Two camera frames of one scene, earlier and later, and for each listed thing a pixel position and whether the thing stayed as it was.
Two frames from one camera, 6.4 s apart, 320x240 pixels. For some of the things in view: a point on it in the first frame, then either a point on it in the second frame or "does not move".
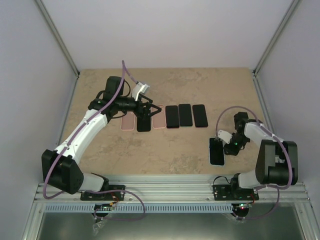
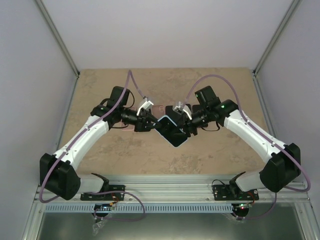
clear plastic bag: x=97 y=226 does not move
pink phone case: x=127 y=122 does not move
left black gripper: x=138 y=112 -> x=142 y=123
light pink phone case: x=159 y=119 does not move
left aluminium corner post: x=55 y=32 does not move
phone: x=217 y=155 -> x=170 y=131
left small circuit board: x=105 y=207 does not move
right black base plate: x=228 y=192 does not move
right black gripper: x=233 y=150 -> x=188 y=127
